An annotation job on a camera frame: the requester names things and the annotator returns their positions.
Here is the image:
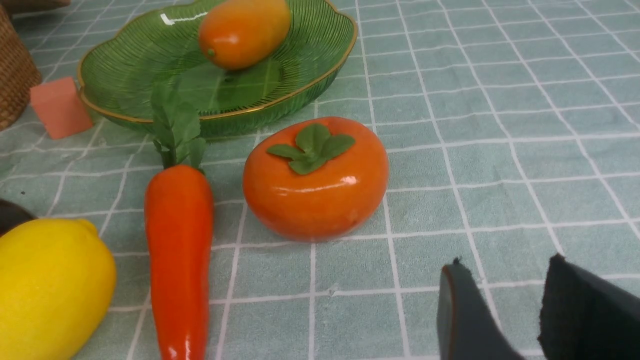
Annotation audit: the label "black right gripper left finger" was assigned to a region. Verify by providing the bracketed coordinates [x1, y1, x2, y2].
[436, 258, 523, 360]

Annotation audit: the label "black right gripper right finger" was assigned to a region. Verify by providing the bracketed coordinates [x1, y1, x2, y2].
[537, 254, 640, 360]

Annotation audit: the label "orange persimmon green calyx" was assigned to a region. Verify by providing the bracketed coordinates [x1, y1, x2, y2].
[242, 116, 390, 243]

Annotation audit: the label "orange carrot green leaves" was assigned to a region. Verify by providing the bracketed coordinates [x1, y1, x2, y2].
[144, 82, 215, 360]

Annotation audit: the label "orange yellow mango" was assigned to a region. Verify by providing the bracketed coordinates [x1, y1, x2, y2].
[198, 0, 291, 71]

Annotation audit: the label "yellow lemon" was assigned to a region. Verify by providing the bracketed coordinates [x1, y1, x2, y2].
[0, 218, 117, 360]

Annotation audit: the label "dark purple eggplant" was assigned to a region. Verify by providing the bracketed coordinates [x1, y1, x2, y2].
[0, 199, 37, 237]

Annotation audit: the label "green glass leaf plate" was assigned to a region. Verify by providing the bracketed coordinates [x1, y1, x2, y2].
[77, 0, 358, 138]

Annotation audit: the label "salmon pink foam cube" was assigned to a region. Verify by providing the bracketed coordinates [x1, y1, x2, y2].
[30, 76, 94, 141]

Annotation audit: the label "woven wicker basket green lining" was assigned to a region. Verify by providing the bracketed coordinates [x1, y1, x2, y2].
[0, 0, 71, 131]

